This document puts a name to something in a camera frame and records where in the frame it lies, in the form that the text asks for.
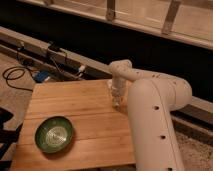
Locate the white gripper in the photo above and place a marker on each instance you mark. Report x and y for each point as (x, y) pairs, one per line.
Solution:
(117, 85)

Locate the small white bottle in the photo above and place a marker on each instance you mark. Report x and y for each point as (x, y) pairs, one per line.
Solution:
(116, 100)

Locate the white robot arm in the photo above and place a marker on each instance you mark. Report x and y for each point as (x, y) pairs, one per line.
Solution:
(150, 97)

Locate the green ceramic bowl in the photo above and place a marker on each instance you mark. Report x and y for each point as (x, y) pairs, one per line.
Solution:
(54, 134)

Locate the white plug connector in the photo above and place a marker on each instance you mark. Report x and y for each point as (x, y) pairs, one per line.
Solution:
(81, 69)

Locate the wooden board table top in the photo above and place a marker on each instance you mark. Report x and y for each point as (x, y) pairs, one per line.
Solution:
(101, 134)

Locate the blue box on floor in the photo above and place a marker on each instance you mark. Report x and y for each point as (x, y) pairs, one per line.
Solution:
(41, 76)

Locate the black clamp on rail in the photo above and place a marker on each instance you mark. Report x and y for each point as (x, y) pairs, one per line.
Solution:
(54, 48)

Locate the metal rail beam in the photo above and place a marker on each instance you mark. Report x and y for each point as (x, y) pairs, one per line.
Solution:
(65, 61)

